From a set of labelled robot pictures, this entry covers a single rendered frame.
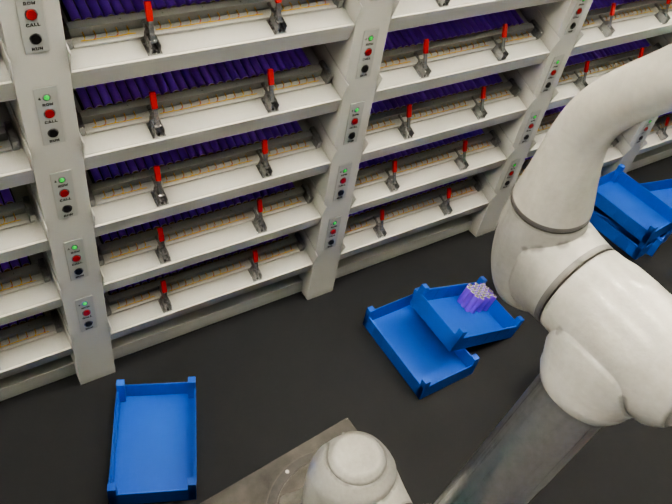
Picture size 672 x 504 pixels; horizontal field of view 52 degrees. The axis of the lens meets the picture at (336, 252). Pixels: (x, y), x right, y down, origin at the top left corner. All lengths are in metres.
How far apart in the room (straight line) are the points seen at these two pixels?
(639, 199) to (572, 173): 2.06
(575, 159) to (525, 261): 0.15
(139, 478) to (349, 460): 0.72
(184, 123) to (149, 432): 0.81
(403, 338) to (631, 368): 1.33
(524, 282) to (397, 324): 1.27
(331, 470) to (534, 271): 0.55
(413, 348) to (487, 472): 1.10
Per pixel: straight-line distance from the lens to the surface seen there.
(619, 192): 2.86
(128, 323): 1.87
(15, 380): 1.96
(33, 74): 1.32
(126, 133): 1.48
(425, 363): 2.08
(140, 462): 1.84
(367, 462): 1.24
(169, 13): 1.42
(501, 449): 1.01
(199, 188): 1.64
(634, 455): 2.17
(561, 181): 0.83
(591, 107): 0.77
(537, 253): 0.88
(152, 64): 1.38
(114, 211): 1.59
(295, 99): 1.62
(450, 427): 1.99
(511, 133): 2.26
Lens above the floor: 1.64
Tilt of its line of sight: 45 degrees down
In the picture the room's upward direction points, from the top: 12 degrees clockwise
